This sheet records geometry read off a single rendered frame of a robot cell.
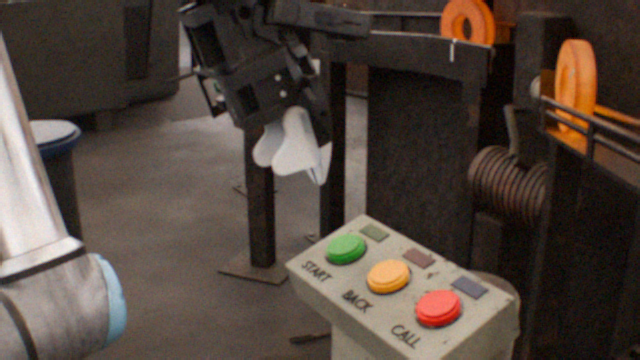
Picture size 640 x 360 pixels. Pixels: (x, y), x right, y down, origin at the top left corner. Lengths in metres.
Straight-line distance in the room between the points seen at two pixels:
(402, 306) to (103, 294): 0.55
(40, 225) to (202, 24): 0.56
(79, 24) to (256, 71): 3.04
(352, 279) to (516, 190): 0.64
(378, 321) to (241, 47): 0.27
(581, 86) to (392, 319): 0.56
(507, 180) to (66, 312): 0.81
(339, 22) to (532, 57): 0.83
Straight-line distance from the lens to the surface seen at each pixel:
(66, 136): 1.95
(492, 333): 0.60
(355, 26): 0.62
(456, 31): 1.62
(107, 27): 3.63
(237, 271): 1.99
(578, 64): 1.06
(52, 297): 1.02
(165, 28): 4.30
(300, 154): 0.62
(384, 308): 0.63
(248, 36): 0.58
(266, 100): 0.58
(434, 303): 0.60
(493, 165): 1.31
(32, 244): 1.04
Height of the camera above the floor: 0.90
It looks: 19 degrees down
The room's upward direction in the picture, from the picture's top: straight up
